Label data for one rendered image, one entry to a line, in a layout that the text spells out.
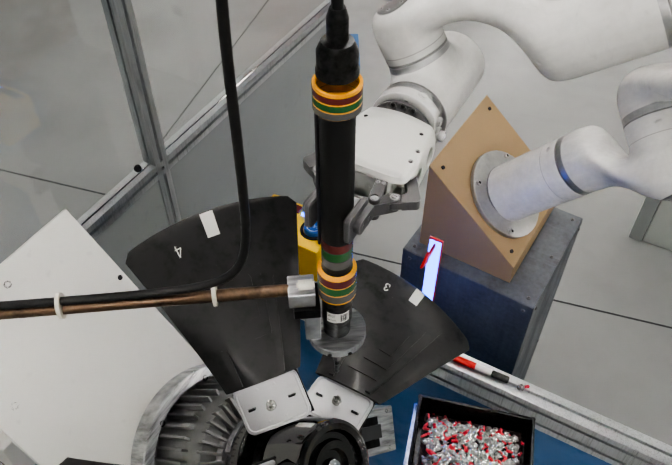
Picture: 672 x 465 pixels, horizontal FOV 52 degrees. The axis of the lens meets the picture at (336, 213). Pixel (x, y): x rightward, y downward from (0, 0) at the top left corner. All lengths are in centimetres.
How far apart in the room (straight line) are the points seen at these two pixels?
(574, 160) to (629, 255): 166
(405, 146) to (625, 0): 27
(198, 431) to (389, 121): 50
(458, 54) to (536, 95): 279
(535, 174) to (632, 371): 136
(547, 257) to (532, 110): 203
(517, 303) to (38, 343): 91
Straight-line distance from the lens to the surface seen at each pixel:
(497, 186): 143
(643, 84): 123
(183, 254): 90
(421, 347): 109
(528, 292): 149
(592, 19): 80
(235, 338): 91
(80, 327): 104
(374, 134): 75
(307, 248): 132
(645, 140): 124
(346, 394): 101
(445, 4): 79
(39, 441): 103
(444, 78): 82
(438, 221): 146
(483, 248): 145
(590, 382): 254
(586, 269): 285
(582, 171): 132
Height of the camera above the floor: 206
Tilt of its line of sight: 46 degrees down
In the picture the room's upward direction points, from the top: straight up
